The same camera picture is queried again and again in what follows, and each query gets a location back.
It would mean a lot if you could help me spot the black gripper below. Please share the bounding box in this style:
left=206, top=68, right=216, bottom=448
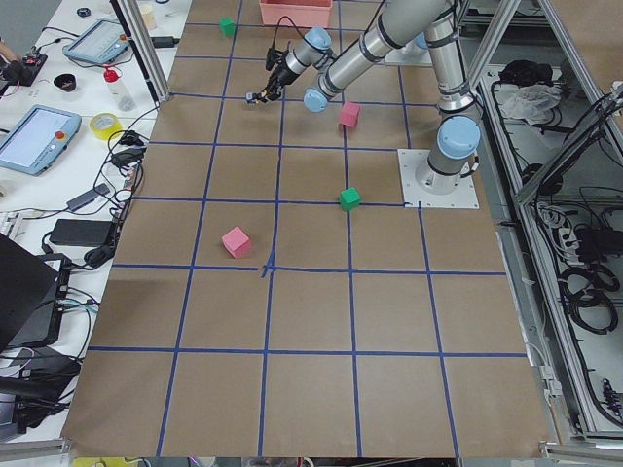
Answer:
left=262, top=47, right=292, bottom=101

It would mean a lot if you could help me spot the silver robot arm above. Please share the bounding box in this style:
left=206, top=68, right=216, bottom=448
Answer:
left=246, top=1, right=481, bottom=195

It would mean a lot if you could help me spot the pink cube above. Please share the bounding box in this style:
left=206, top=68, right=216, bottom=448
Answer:
left=221, top=226, right=252, bottom=259
left=339, top=101, right=361, bottom=128

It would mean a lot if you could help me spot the green cube far corner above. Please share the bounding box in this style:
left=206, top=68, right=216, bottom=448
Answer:
left=219, top=18, right=236, bottom=37

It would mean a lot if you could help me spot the pink plastic bin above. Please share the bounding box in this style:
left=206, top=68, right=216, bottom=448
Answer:
left=259, top=0, right=333, bottom=27

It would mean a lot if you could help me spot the green cube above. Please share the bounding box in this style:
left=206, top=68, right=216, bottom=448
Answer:
left=339, top=187, right=361, bottom=212

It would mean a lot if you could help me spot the pink cube near centre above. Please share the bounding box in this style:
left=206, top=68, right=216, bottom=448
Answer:
left=221, top=226, right=252, bottom=259

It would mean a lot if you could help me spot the clear squeeze bottle red cap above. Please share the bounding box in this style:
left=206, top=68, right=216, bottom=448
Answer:
left=103, top=66, right=136, bottom=112

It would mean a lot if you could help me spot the yellow tape roll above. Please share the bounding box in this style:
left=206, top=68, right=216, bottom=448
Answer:
left=89, top=112, right=123, bottom=140

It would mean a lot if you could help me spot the teach pendant upper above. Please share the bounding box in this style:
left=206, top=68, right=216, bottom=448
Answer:
left=62, top=19, right=129, bottom=67

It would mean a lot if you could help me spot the teach pendant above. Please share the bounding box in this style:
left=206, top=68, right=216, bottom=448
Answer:
left=62, top=19, right=129, bottom=67
left=1, top=105, right=82, bottom=175

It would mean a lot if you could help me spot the black power adapter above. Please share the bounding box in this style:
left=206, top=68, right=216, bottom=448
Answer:
left=50, top=219, right=113, bottom=247

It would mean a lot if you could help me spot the teach pendant lower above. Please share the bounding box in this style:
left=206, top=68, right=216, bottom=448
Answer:
left=1, top=105, right=82, bottom=175

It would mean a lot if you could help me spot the white crumpled cloth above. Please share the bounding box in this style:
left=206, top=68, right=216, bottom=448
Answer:
left=500, top=84, right=562, bottom=126

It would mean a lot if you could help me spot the black laptop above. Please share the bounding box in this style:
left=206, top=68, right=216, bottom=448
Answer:
left=1, top=235, right=69, bottom=350

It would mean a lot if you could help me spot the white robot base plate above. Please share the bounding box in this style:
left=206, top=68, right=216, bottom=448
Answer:
left=397, top=149, right=479, bottom=209

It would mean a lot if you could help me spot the aluminium frame post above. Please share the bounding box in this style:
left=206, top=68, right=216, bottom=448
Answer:
left=109, top=0, right=170, bottom=104

